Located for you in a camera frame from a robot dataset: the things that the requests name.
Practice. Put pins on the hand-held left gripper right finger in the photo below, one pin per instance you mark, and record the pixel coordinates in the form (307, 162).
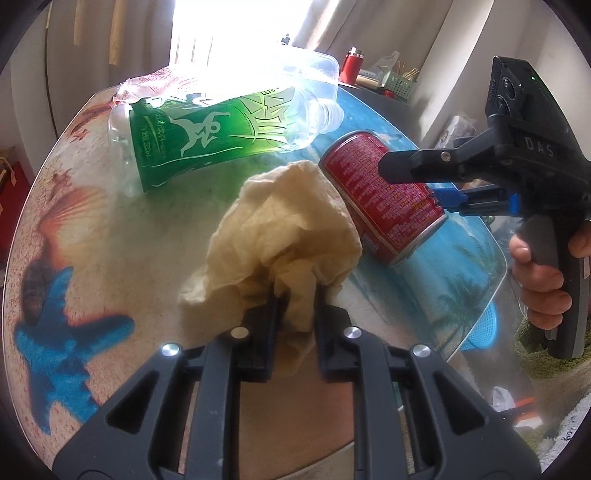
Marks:
(332, 341)

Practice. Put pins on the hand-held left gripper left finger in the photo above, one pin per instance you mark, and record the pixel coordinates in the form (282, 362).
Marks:
(261, 341)

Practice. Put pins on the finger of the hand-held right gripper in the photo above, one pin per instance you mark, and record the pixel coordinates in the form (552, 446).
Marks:
(448, 198)
(415, 166)

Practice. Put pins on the red drink can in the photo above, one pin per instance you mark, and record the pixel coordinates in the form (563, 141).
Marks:
(378, 207)

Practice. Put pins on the brown paper bag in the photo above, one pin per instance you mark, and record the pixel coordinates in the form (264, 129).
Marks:
(277, 230)

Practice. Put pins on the blue mesh basket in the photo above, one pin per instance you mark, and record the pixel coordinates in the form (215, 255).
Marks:
(482, 327)

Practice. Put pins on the clear red printed plastic bag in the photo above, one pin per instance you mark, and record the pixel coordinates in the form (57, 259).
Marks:
(147, 85)

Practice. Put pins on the person's right hand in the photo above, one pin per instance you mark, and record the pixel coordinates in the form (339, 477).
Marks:
(545, 300)

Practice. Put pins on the patterned tissue pack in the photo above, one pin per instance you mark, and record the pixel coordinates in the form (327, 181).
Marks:
(455, 131)

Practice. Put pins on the green slotted basket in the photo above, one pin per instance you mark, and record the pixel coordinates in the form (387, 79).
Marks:
(399, 85)

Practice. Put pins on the light wooden block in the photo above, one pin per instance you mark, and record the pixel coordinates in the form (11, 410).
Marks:
(369, 81)

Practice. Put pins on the crinkled clear plastic bag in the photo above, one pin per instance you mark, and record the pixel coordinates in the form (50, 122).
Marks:
(385, 62)

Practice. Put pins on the red thermos bottle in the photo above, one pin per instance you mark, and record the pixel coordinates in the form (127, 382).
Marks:
(351, 67)

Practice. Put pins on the plain grey curtain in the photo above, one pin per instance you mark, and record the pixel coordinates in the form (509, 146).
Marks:
(406, 27)

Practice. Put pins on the white crumpled bag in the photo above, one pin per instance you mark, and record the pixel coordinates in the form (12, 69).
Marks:
(504, 399)

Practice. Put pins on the green fluffy cloth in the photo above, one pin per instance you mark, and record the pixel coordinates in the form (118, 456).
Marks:
(540, 369)

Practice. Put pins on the green label plastic bottle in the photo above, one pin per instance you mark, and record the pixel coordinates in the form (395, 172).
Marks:
(194, 138)

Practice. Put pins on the bright window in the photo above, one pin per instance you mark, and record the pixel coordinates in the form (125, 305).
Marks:
(231, 32)

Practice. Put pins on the red gift bag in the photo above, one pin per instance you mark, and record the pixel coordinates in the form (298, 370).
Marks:
(11, 180)

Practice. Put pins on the grey curtain yellow stripes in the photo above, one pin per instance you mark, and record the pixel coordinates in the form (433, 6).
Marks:
(138, 37)

